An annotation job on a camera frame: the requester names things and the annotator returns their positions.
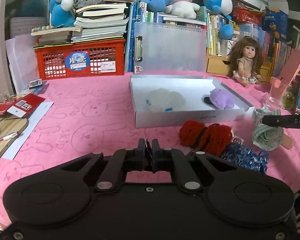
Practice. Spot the row of upright books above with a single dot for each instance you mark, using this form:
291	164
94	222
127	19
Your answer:
212	23

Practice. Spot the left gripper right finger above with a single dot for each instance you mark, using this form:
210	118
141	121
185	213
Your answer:
175	163

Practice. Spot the small black white device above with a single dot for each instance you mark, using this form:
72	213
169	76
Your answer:
35	83

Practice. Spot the blue floral fabric pouch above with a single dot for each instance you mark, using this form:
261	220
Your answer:
246	157

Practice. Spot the brown haired doll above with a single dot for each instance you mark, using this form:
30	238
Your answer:
245	61

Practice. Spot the translucent clipboard folder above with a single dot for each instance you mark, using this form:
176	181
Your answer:
160	48

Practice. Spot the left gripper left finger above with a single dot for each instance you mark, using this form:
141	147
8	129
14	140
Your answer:
119	164

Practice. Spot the wooden drawer organizer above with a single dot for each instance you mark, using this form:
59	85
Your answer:
220	66

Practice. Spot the purple one-eyed plush monster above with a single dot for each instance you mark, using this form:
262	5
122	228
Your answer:
222	99

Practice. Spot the pink phone stand box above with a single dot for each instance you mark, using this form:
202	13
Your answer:
292	67

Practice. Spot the white fluffy plush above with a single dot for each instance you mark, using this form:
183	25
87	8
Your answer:
163	100

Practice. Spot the white shallow cardboard box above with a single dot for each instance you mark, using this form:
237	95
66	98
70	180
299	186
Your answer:
194	89

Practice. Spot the black round disc right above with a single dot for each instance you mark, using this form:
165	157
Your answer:
207	100

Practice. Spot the red knitted cloth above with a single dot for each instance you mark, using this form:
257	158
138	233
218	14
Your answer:
212	139

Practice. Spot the blue cartoon box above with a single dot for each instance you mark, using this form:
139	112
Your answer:
275	21

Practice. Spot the stack of books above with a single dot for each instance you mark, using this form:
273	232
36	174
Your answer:
94	20

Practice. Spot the blue white plush toy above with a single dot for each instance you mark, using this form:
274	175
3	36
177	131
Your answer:
62	13

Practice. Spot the blue penguin plush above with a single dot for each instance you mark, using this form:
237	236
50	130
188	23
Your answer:
224	8

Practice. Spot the red basket on shelf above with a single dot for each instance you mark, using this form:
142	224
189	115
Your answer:
244	15

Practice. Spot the red plastic crate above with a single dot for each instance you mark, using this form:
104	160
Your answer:
95	58

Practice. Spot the brown cardboard piece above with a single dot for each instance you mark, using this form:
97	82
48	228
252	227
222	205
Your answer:
287	142

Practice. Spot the green checkered cloth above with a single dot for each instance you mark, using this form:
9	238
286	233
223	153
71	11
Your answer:
266	137

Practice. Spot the red envelope card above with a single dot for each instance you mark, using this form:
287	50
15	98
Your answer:
20	105

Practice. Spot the clear glass mug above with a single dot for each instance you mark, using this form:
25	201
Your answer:
276	93

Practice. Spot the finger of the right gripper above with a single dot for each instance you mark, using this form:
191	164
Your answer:
284	121

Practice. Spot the wooden board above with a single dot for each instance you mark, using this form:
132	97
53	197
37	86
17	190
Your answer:
10	129

